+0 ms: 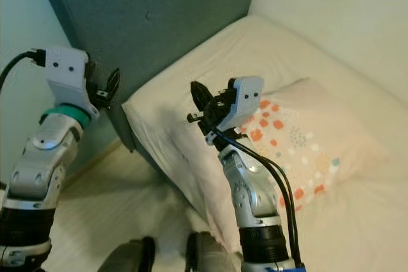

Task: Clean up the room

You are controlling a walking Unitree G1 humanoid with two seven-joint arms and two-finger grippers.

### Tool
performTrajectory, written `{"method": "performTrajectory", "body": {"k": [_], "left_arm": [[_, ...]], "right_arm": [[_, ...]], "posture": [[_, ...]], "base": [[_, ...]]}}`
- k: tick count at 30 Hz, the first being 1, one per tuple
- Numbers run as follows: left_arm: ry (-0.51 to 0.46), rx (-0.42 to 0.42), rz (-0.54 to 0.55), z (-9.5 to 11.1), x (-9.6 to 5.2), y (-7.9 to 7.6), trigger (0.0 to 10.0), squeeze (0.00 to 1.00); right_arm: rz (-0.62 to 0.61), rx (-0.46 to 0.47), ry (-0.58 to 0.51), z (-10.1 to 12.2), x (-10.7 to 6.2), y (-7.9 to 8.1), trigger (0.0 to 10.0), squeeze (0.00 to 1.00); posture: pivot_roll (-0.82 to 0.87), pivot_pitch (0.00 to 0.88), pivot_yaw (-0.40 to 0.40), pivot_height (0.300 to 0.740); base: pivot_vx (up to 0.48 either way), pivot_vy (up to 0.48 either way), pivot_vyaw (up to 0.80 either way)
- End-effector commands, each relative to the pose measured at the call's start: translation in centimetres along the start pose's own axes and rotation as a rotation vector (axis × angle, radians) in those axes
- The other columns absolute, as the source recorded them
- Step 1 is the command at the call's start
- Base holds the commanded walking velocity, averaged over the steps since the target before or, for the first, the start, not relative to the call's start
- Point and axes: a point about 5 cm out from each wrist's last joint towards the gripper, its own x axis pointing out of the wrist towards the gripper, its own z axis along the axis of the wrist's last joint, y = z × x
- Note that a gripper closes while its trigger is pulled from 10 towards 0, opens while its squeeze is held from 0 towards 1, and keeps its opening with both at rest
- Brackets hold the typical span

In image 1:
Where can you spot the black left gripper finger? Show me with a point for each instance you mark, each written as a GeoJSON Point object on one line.
{"type": "Point", "coordinates": [113, 81]}

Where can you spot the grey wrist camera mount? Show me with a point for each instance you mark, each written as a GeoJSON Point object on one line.
{"type": "Point", "coordinates": [248, 97]}
{"type": "Point", "coordinates": [70, 78]}

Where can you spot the grey right robot leg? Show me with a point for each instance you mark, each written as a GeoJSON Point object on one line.
{"type": "Point", "coordinates": [213, 254]}

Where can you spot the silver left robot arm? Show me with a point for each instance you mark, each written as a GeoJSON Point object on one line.
{"type": "Point", "coordinates": [38, 176]}

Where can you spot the blue tape strip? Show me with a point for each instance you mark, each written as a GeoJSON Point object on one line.
{"type": "Point", "coordinates": [287, 267]}

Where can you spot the pink pillow coloured patches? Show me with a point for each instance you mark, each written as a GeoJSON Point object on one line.
{"type": "Point", "coordinates": [325, 132]}

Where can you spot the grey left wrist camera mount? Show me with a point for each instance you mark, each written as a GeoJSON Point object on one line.
{"type": "Point", "coordinates": [70, 78]}

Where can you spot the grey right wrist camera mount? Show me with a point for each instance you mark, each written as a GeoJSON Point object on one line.
{"type": "Point", "coordinates": [248, 97]}

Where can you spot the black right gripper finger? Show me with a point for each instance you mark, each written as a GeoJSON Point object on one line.
{"type": "Point", "coordinates": [201, 103]}
{"type": "Point", "coordinates": [209, 99]}

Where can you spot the beige mattress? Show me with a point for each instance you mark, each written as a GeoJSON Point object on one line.
{"type": "Point", "coordinates": [293, 49]}

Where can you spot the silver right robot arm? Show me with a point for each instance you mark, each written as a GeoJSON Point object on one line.
{"type": "Point", "coordinates": [255, 202]}

